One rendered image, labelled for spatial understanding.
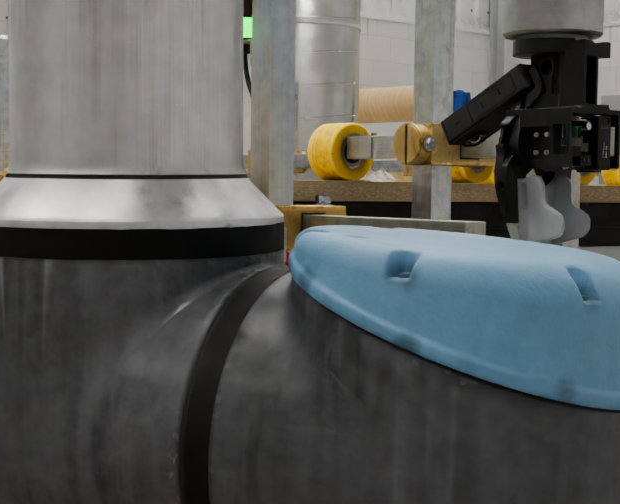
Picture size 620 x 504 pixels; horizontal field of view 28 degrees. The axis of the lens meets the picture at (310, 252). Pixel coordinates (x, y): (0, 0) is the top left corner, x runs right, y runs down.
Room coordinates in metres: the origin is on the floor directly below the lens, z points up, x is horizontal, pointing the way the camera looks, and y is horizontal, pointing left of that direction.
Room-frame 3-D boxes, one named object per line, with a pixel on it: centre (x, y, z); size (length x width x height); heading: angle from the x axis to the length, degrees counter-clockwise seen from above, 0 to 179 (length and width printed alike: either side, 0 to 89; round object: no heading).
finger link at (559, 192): (1.15, -0.23, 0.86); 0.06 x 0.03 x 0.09; 39
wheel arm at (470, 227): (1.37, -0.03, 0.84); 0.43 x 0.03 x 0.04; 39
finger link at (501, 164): (1.14, -0.19, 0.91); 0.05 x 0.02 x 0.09; 129
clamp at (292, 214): (1.41, 0.03, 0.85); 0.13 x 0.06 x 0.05; 129
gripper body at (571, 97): (1.14, -0.22, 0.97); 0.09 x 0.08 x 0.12; 39
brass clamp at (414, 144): (1.57, -0.17, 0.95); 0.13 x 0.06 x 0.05; 129
